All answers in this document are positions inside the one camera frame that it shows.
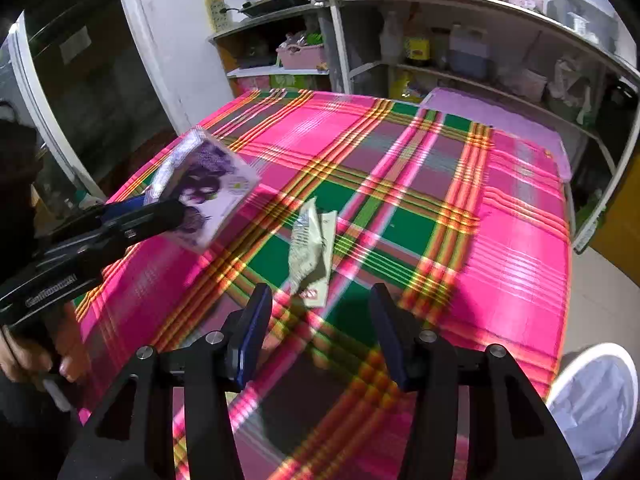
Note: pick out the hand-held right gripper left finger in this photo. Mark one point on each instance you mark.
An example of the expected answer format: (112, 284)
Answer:
(250, 345)

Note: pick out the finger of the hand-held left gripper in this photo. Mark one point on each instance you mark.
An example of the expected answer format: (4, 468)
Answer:
(125, 205)
(135, 225)

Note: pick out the purple drink carton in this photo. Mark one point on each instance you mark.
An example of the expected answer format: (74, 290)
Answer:
(215, 185)

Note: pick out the pale green wrapper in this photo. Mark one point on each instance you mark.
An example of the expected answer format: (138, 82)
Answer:
(307, 245)

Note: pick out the white trash bin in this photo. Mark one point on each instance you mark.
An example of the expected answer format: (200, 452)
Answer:
(595, 400)

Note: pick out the person's left hand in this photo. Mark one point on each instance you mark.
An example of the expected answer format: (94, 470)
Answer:
(22, 360)

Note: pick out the white plastic bag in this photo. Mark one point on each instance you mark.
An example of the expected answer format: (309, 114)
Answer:
(570, 85)

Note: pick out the small white shelf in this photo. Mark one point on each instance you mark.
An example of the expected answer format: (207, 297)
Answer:
(250, 45)

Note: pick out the pink lidded storage box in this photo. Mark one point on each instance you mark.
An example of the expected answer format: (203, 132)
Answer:
(500, 120)

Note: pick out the clear storage box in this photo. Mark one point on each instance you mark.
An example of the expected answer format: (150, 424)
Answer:
(582, 15)

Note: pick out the black induction cooker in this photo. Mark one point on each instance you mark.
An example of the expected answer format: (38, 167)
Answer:
(285, 2)

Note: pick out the yellow label bottle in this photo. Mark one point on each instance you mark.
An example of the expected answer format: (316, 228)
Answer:
(417, 47)

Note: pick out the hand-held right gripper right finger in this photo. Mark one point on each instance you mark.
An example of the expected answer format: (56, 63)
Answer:
(392, 340)

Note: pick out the pink basket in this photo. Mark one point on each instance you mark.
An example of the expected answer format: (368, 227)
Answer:
(300, 56)

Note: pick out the clear plastic bottle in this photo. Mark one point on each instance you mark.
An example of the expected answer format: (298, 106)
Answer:
(393, 40)

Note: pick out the clear plastic container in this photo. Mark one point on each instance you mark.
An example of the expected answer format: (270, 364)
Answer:
(525, 85)

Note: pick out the white framed glass door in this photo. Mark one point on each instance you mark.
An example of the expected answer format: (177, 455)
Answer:
(20, 90)

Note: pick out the yellow power strip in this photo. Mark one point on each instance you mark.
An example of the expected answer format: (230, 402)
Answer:
(217, 12)

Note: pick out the pink plaid tablecloth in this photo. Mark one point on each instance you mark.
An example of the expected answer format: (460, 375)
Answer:
(425, 185)

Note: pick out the dark liquid jug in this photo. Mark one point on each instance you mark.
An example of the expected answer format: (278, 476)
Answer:
(467, 57)

